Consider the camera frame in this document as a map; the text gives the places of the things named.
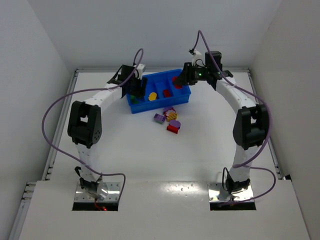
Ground red rectangular lego brick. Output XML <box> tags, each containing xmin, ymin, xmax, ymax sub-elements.
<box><xmin>163</xmin><ymin>89</ymin><xmax>172</xmax><ymax>98</ymax></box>

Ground yellow striped lego block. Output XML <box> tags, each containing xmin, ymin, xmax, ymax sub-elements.
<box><xmin>165</xmin><ymin>112</ymin><xmax>178</xmax><ymax>122</ymax></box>

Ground metal base plate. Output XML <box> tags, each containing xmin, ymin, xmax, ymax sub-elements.
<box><xmin>74</xmin><ymin>182</ymin><xmax>121</xmax><ymax>204</ymax></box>
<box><xmin>207</xmin><ymin>182</ymin><xmax>254</xmax><ymax>203</ymax></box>

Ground purple cloud lego block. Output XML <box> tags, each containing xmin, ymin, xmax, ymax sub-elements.
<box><xmin>162</xmin><ymin>106</ymin><xmax>176</xmax><ymax>117</ymax></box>

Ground green half-round lego block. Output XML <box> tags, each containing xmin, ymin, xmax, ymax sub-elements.
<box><xmin>130</xmin><ymin>98</ymin><xmax>139</xmax><ymax>105</ymax></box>

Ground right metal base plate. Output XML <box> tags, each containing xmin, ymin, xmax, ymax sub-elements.
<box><xmin>207</xmin><ymin>182</ymin><xmax>254</xmax><ymax>203</ymax></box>

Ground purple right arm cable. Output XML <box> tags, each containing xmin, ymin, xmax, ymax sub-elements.
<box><xmin>188</xmin><ymin>30</ymin><xmax>277</xmax><ymax>207</ymax></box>

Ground blue divided plastic bin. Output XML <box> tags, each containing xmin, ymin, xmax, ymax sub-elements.
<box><xmin>126</xmin><ymin>68</ymin><xmax>191</xmax><ymax>114</ymax></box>

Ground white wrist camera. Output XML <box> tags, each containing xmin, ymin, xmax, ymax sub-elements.
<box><xmin>189</xmin><ymin>48</ymin><xmax>202</xmax><ymax>66</ymax></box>
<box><xmin>134</xmin><ymin>63</ymin><xmax>146</xmax><ymax>79</ymax></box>

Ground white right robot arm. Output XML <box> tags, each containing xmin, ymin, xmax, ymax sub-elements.
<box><xmin>173</xmin><ymin>49</ymin><xmax>270</xmax><ymax>194</ymax></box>

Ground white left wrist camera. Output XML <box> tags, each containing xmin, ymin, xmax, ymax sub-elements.
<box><xmin>134</xmin><ymin>63</ymin><xmax>146</xmax><ymax>79</ymax></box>

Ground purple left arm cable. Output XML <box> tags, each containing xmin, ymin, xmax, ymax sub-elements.
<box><xmin>41</xmin><ymin>48</ymin><xmax>127</xmax><ymax>198</ymax></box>

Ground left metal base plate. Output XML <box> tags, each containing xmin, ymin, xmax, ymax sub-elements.
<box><xmin>74</xmin><ymin>182</ymin><xmax>121</xmax><ymax>204</ymax></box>

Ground purple rounded lego block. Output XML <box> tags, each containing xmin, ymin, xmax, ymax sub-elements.
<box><xmin>169</xmin><ymin>119</ymin><xmax>181</xmax><ymax>129</ymax></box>

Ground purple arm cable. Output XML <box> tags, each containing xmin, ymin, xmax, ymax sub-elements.
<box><xmin>188</xmin><ymin>30</ymin><xmax>277</xmax><ymax>207</ymax></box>
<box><xmin>41</xmin><ymin>48</ymin><xmax>127</xmax><ymax>198</ymax></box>

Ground purple lego brick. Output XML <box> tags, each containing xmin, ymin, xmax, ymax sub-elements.
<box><xmin>153</xmin><ymin>113</ymin><xmax>166</xmax><ymax>124</ymax></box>

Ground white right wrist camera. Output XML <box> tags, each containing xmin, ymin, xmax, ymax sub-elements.
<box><xmin>189</xmin><ymin>48</ymin><xmax>202</xmax><ymax>66</ymax></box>

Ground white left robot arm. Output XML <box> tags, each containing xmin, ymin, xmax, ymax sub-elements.
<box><xmin>67</xmin><ymin>63</ymin><xmax>148</xmax><ymax>200</ymax></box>

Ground yellow rounded lego block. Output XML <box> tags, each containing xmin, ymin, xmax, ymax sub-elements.
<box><xmin>148</xmin><ymin>92</ymin><xmax>158</xmax><ymax>102</ymax></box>

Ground red scalloped lego block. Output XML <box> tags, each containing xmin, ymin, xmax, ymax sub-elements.
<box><xmin>172</xmin><ymin>76</ymin><xmax>183</xmax><ymax>90</ymax></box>

